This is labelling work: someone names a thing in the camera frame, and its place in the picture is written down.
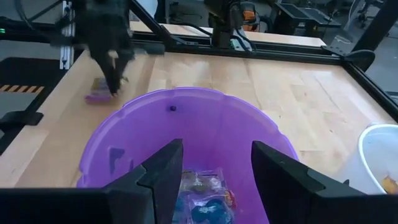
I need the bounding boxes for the purple and yellow candy pack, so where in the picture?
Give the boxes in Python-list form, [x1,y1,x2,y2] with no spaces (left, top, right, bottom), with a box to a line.
[84,76,129,106]

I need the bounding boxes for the clear-wrapped green gummy candy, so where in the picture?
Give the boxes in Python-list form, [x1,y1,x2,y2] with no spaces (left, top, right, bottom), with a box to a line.
[182,169,228,203]

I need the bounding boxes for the black mat with hazard stripe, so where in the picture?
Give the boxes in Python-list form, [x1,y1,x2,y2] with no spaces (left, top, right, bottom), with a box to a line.
[0,57,68,94]

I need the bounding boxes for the black pole with round base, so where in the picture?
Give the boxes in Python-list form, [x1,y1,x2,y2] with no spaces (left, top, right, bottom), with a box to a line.
[322,0,398,73]

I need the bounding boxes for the orange and black machine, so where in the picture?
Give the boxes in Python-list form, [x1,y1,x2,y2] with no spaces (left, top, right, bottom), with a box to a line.
[241,1,261,32]

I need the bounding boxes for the white ghost-face halloween bucket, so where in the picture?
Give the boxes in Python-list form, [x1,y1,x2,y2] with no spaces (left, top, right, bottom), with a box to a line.
[357,123,398,195]

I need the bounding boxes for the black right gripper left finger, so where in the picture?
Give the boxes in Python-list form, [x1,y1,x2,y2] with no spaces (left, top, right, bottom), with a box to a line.
[0,139,184,224]

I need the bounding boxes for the clear-wrapped red gummy candy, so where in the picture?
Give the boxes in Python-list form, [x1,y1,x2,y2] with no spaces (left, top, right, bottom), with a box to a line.
[223,189,238,210]

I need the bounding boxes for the clear-wrapped blue gummy candy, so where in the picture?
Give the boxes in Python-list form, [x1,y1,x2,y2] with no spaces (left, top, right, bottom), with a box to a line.
[174,197,236,224]

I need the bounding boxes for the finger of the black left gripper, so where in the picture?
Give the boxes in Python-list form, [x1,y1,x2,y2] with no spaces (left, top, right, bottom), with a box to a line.
[114,49,135,95]
[93,52,116,95]

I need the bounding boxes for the black equipment cases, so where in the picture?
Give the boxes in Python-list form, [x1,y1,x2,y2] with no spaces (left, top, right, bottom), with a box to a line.
[270,0,343,37]

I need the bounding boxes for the purple halloween bucket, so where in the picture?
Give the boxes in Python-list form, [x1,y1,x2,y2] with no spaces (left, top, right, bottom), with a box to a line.
[76,86,300,224]

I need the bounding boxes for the silver aluminium extrusion post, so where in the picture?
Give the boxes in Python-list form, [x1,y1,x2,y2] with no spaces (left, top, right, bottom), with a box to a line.
[60,0,76,71]

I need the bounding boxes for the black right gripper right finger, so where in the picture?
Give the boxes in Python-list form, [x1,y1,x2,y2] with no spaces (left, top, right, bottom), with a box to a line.
[251,140,398,224]

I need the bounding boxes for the black aluminium table frame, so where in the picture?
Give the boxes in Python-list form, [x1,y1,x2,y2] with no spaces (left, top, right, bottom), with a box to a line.
[0,0,398,156]

